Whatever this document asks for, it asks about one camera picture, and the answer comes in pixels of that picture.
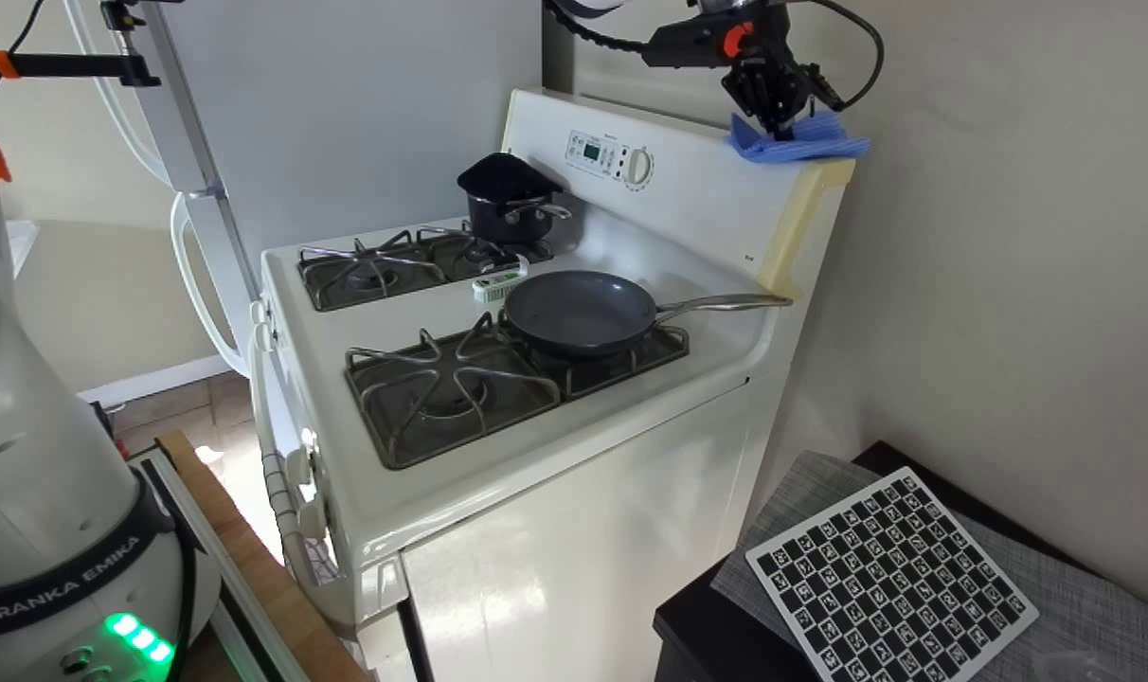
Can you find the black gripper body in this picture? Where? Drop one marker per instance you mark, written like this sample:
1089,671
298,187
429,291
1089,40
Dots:
768,66

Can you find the blue striped cleaning towel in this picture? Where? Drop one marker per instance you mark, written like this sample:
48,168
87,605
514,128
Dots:
801,141

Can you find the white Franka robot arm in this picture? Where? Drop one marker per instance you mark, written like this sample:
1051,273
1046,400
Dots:
44,440

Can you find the white gas stove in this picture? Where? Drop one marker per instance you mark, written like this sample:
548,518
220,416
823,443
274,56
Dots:
572,556

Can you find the white oven dial knob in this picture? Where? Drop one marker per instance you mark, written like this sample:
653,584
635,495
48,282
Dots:
638,164

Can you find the black cooking pot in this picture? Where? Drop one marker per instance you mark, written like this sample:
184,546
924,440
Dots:
516,213

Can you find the dark frying pan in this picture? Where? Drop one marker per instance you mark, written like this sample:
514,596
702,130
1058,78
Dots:
577,312

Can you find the green white kitchen thermometer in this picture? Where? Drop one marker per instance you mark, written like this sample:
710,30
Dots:
496,284

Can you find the black grate under pan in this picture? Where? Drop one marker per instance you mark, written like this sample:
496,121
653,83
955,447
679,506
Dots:
472,392

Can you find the black grate under pot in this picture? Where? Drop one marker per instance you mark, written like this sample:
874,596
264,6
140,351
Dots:
384,272

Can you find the grey refrigerator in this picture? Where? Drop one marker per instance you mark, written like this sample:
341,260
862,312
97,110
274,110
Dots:
346,128

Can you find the checkered calibration board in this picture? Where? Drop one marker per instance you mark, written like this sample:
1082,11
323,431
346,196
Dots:
888,581

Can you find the black side table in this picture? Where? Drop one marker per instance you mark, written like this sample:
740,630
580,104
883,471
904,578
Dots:
689,630

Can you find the grey table mat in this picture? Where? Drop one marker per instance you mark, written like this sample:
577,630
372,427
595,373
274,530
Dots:
1076,620

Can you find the striped hanging dish towel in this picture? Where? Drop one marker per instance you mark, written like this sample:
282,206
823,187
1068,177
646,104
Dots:
298,506

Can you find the wooden board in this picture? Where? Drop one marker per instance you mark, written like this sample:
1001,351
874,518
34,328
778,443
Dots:
254,568

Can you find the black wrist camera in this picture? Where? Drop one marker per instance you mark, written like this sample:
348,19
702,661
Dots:
689,44

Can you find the silver camera stand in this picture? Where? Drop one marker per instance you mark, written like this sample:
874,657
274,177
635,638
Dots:
186,138

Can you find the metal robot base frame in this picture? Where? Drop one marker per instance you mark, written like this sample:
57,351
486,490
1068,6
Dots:
215,630

